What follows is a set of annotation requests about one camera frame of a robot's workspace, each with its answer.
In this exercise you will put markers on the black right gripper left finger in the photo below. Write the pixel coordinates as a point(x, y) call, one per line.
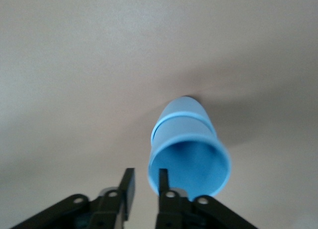
point(129, 189)

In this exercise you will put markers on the blue plastic cup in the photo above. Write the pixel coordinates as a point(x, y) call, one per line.
point(183, 106)
point(198, 169)

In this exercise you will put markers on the brown table cloth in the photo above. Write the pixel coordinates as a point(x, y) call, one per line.
point(74, 65)

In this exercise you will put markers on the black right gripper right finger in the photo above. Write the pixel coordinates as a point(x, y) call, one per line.
point(174, 209)

